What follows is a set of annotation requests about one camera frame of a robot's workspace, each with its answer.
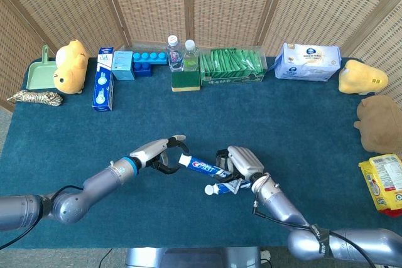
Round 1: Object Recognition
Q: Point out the brown plush toy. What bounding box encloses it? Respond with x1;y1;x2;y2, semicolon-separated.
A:
353;95;402;153

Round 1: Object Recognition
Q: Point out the black floor cable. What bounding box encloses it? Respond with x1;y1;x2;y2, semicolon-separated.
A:
99;248;113;268

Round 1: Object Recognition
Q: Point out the yellow plush toy with tag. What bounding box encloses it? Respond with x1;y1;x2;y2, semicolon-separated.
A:
338;59;389;95

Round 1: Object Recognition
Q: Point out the long light blue toy brick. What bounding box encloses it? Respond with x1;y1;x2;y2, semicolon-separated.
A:
132;51;168;66

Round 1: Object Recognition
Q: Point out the yellow snack bag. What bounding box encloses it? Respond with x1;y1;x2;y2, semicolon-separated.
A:
358;153;402;217

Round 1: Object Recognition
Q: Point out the tissue pack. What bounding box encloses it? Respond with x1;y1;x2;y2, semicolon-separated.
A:
274;42;342;82

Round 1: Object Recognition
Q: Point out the green dustpan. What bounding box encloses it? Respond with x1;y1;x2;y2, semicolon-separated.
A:
26;45;59;90

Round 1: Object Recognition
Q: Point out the woven folding screen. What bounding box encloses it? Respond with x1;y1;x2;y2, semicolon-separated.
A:
0;0;402;112

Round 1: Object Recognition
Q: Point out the clear bottle purple label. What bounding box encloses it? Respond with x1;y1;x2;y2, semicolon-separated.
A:
166;35;185;73

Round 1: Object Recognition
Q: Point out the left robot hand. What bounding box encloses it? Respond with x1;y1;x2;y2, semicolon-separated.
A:
129;134;191;175

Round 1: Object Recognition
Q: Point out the green tea bag box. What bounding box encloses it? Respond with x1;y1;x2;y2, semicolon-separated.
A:
199;47;268;86

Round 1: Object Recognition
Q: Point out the dark blue toy brick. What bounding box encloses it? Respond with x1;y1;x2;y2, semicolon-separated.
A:
133;62;154;77

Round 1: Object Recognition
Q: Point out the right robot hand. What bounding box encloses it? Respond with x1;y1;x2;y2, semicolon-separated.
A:
215;146;264;189

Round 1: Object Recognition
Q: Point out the Crest toothpaste tube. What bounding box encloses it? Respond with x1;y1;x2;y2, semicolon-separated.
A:
204;178;252;196
178;153;235;180

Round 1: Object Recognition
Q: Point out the blue table cloth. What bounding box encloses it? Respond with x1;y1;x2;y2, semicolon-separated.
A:
0;56;402;250

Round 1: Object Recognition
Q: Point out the light blue carton box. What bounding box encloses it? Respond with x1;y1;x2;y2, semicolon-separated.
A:
111;50;136;81

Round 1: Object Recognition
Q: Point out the green drink bottle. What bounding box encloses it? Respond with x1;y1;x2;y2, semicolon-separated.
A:
183;39;200;72

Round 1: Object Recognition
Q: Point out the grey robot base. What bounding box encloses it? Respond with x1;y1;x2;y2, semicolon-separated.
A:
124;247;263;268

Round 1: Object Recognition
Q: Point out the green yellow sponge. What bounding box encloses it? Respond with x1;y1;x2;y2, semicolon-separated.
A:
171;70;202;92

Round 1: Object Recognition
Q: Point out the yellow plush chick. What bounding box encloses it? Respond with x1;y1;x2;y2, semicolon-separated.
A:
53;39;89;95

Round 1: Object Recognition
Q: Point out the braided rope bundle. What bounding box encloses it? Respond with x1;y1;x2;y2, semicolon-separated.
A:
6;90;63;107

